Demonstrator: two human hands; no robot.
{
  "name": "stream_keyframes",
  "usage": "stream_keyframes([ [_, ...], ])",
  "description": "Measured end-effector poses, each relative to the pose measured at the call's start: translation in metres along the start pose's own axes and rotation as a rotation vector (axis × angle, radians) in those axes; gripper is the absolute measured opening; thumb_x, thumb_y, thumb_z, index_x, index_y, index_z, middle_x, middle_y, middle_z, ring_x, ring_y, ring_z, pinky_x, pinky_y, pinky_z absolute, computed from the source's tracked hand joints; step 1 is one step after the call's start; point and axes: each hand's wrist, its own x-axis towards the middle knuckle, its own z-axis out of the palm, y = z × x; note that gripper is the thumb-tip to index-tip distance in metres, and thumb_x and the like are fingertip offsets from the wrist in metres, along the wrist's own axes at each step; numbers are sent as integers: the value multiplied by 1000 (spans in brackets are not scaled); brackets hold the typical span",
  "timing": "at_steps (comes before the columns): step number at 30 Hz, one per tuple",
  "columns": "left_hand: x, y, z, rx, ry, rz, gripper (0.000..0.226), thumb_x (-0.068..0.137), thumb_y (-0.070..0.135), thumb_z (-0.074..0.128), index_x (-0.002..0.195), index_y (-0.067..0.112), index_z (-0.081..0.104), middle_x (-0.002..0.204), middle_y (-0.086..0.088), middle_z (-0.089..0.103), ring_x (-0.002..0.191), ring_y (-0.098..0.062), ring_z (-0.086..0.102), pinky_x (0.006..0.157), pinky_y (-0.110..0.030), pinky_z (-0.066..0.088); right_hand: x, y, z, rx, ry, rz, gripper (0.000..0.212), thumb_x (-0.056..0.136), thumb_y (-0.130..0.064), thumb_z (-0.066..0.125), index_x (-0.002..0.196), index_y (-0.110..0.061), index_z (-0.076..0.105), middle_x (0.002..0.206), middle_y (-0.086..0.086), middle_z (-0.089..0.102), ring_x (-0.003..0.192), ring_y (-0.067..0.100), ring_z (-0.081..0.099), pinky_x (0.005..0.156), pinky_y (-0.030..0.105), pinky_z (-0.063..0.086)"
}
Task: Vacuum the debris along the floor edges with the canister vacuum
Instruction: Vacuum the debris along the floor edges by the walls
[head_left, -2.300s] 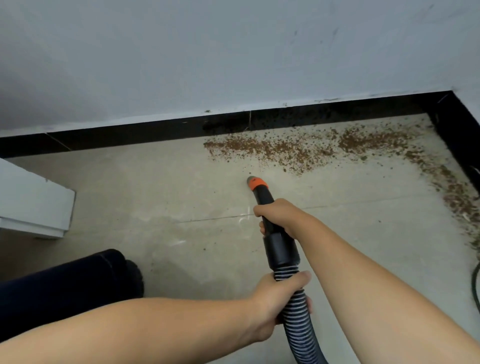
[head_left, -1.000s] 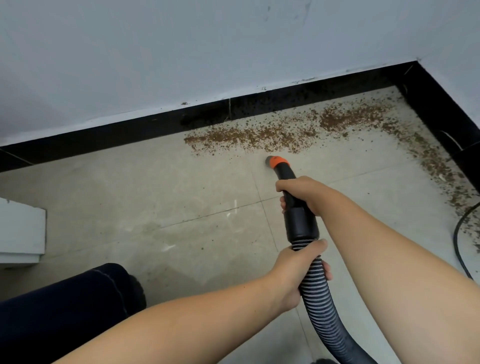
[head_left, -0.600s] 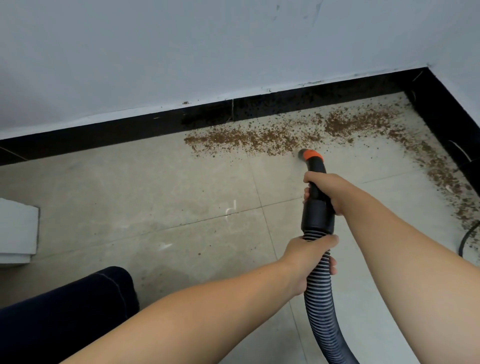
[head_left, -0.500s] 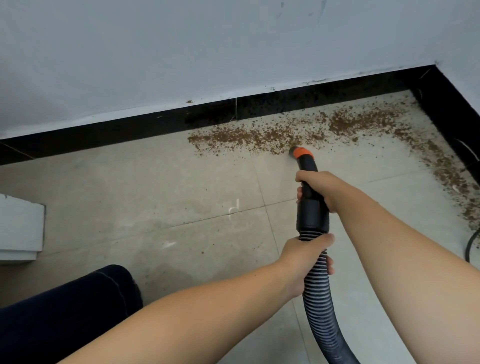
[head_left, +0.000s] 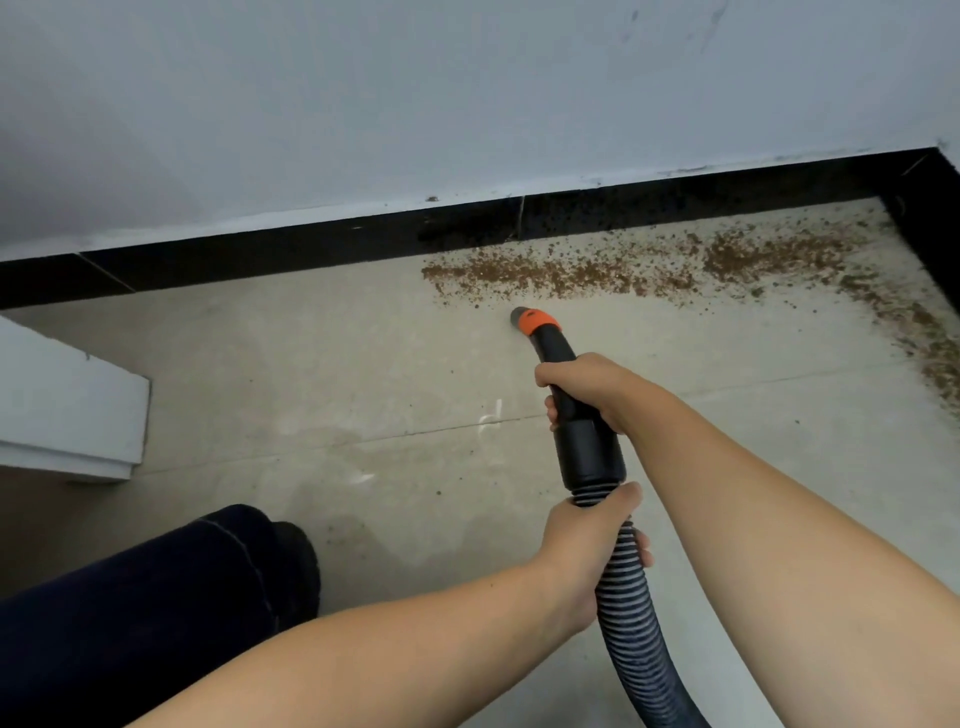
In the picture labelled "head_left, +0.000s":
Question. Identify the person's right hand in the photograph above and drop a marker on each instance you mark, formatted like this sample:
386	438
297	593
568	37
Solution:
600	386

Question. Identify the person's left hand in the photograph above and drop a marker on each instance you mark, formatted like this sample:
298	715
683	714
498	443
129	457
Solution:
577	555

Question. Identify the brown dirt debris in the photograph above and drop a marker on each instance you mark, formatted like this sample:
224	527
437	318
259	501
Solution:
675	262

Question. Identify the person's right forearm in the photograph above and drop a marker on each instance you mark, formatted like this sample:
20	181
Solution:
787	562

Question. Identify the person's left forearm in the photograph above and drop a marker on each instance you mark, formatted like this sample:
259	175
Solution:
360	660

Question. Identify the person's dark left trouser leg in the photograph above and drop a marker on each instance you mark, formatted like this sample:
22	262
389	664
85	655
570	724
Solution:
135	622

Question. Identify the black skirting board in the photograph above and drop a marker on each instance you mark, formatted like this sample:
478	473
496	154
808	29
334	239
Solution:
300	244

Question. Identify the white bed frame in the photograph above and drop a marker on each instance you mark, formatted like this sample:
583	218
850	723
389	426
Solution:
67	420

